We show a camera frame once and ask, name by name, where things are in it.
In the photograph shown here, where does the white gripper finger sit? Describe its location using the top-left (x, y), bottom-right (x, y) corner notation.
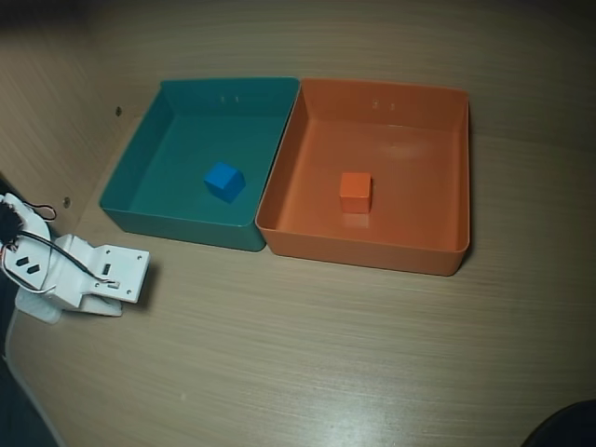
top-left (79, 296), bottom-right (125, 319)

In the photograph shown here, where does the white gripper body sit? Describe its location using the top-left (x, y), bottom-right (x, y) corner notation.
top-left (46, 234), bottom-right (98, 312)

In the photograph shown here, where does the orange cube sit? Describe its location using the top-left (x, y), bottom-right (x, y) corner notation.
top-left (339, 171), bottom-right (374, 216)

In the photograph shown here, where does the blue cube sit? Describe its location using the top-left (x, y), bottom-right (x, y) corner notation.
top-left (203, 161), bottom-right (247, 205)

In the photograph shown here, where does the teal plastic box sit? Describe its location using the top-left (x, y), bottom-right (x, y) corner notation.
top-left (99, 76), bottom-right (302, 254)

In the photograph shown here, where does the orange plastic box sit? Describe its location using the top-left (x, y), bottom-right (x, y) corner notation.
top-left (255, 76), bottom-right (471, 277)

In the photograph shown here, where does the dark round object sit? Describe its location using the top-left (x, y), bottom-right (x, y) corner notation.
top-left (525, 399), bottom-right (596, 447)

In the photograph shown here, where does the white wrist camera mount plate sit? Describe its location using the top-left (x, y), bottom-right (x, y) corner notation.
top-left (82, 243), bottom-right (151, 306)

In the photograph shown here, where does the white arm base mount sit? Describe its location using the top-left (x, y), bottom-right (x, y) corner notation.
top-left (15, 288), bottom-right (64, 326)

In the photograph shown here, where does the red black servo wire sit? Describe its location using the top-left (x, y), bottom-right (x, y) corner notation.
top-left (21, 201), bottom-right (58, 222)

